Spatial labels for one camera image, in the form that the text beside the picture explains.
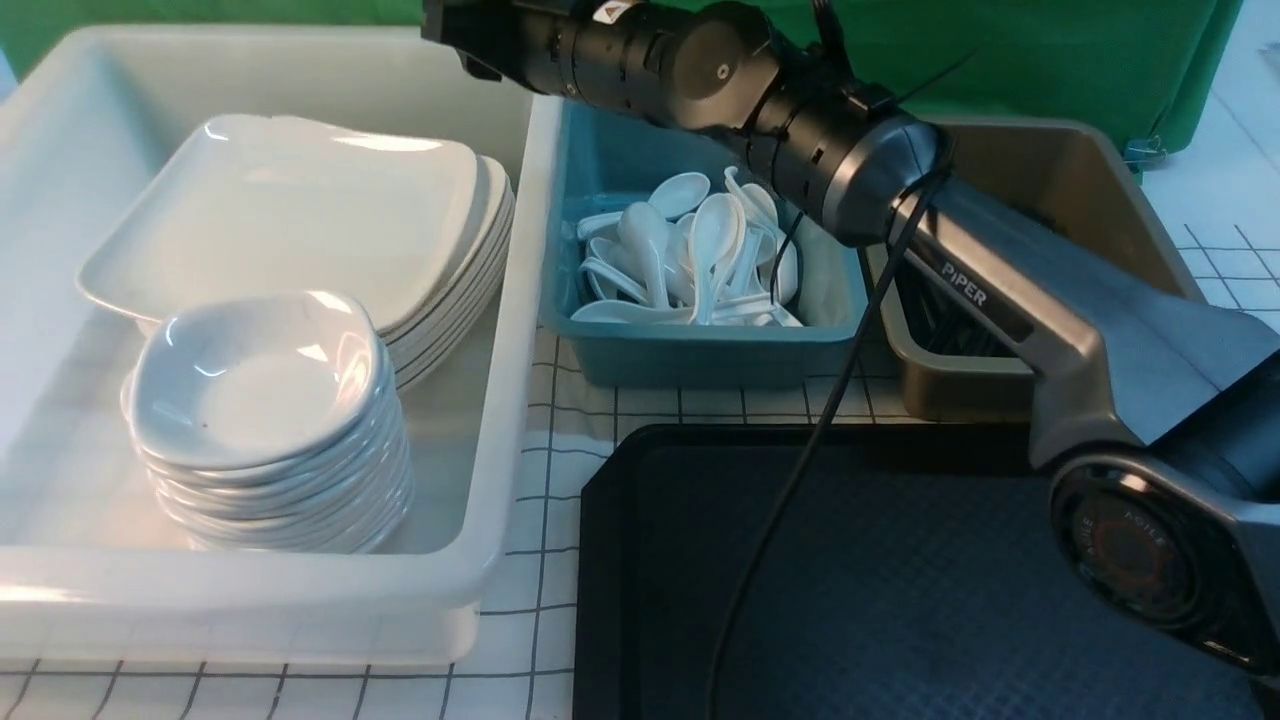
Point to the stack of white square plates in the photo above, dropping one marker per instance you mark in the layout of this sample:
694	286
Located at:
420	345

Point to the black serving tray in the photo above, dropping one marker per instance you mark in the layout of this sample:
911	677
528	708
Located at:
914	577

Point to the green cloth backdrop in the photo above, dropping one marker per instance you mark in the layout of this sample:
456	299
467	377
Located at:
1134	69

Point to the large white square plate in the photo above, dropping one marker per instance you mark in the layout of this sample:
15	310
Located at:
250	205

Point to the teal plastic bin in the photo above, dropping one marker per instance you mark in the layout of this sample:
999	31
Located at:
605	162

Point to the pile of white spoons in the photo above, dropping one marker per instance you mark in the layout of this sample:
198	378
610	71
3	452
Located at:
690	256

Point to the stack of small white dishes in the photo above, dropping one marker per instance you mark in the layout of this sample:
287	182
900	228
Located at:
272	424

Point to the pile of black chopsticks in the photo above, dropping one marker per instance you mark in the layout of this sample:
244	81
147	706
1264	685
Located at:
937	324

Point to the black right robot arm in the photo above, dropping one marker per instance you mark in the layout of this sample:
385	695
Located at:
1156	415

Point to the blue binder clip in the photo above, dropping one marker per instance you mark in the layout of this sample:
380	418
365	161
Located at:
1143	154

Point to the large white plastic tub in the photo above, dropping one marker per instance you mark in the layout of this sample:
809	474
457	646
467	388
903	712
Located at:
93	570

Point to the brown plastic bin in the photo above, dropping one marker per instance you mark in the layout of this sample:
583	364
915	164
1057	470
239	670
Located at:
1068	177

